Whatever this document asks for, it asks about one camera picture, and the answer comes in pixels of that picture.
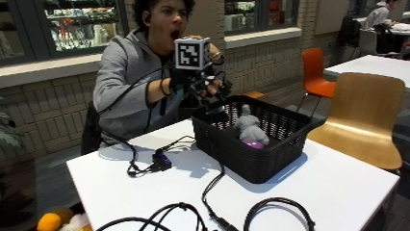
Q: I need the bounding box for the purple round toy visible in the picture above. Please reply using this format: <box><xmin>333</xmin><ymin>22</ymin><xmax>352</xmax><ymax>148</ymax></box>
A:
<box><xmin>241</xmin><ymin>138</ymin><xmax>266</xmax><ymax>150</ymax></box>

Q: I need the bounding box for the black woven plastic basket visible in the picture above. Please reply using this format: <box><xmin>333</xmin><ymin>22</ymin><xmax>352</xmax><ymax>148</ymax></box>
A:
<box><xmin>189</xmin><ymin>94</ymin><xmax>314</xmax><ymax>185</ymax></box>

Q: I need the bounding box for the dark framed shop window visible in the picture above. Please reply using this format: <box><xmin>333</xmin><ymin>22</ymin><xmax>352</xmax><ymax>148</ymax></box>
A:
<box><xmin>222</xmin><ymin>0</ymin><xmax>301</xmax><ymax>37</ymax></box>
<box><xmin>0</xmin><ymin>0</ymin><xmax>131</xmax><ymax>66</ymax></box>

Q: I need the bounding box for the black looped cable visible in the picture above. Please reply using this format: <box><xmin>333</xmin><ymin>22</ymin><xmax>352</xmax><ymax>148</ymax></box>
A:
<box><xmin>242</xmin><ymin>196</ymin><xmax>318</xmax><ymax>231</ymax></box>
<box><xmin>95</xmin><ymin>201</ymin><xmax>210</xmax><ymax>231</ymax></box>

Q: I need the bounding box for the orange and white soft toy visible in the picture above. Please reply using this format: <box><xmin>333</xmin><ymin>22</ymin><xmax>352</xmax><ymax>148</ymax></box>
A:
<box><xmin>36</xmin><ymin>206</ymin><xmax>93</xmax><ymax>231</ymax></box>

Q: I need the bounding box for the white side table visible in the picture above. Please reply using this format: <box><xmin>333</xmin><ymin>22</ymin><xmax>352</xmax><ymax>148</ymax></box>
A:
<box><xmin>324</xmin><ymin>54</ymin><xmax>410</xmax><ymax>90</ymax></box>

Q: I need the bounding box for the wrist bracelet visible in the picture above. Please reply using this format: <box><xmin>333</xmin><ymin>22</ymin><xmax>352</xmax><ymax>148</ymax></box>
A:
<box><xmin>208</xmin><ymin>52</ymin><xmax>225</xmax><ymax>66</ymax></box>

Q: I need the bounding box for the green potted plant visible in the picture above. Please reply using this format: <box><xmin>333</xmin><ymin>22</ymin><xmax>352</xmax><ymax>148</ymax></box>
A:
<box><xmin>0</xmin><ymin>107</ymin><xmax>24</xmax><ymax>158</ymax></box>

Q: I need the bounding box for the black chair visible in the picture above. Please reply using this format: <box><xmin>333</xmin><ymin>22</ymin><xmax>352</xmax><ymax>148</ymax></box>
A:
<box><xmin>80</xmin><ymin>100</ymin><xmax>105</xmax><ymax>156</ymax></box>

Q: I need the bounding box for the black glove cable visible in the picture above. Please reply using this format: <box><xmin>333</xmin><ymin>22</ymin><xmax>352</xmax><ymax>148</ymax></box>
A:
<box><xmin>96</xmin><ymin>63</ymin><xmax>197</xmax><ymax>178</ymax></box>

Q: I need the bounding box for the black cable with plug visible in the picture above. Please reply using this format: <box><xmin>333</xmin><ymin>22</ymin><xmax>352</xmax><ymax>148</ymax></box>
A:
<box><xmin>200</xmin><ymin>163</ymin><xmax>241</xmax><ymax>231</ymax></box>

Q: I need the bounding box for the small dark cable hub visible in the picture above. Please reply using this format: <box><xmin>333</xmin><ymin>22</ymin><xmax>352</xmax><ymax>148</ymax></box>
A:
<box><xmin>152</xmin><ymin>152</ymin><xmax>173</xmax><ymax>171</ymax></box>

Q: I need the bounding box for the white marker cube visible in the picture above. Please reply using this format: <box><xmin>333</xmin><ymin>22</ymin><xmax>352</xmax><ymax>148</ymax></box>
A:
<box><xmin>173</xmin><ymin>37</ymin><xmax>213</xmax><ymax>71</ymax></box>

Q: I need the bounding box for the light wooden chair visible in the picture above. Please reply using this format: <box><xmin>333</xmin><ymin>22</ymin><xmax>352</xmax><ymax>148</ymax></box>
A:
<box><xmin>306</xmin><ymin>72</ymin><xmax>406</xmax><ymax>171</ymax></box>

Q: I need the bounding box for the orange plastic chair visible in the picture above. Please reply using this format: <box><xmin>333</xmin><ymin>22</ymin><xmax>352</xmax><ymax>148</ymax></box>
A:
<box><xmin>296</xmin><ymin>47</ymin><xmax>338</xmax><ymax>118</ymax></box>

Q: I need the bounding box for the the person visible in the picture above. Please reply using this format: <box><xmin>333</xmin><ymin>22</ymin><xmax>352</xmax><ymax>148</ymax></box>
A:
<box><xmin>92</xmin><ymin>0</ymin><xmax>226</xmax><ymax>149</ymax></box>

